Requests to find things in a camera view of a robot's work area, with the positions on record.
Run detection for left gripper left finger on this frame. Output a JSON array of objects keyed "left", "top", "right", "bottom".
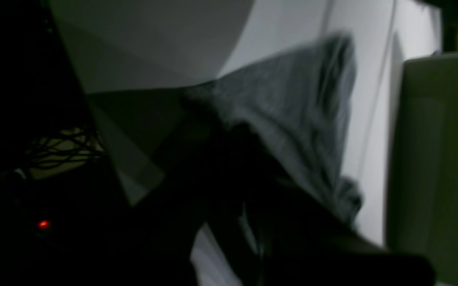
[{"left": 94, "top": 124, "right": 253, "bottom": 286}]

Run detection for black power strip red light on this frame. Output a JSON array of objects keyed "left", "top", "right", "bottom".
[{"left": 14, "top": 211, "right": 78, "bottom": 247}]

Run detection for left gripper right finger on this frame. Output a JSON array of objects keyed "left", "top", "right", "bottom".
[{"left": 245, "top": 170, "right": 436, "bottom": 286}]

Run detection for dark grey t-shirt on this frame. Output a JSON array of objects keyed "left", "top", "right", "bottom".
[{"left": 185, "top": 32, "right": 363, "bottom": 228}]

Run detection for black cable bundle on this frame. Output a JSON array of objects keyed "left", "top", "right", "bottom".
[{"left": 0, "top": 127, "right": 106, "bottom": 175}]

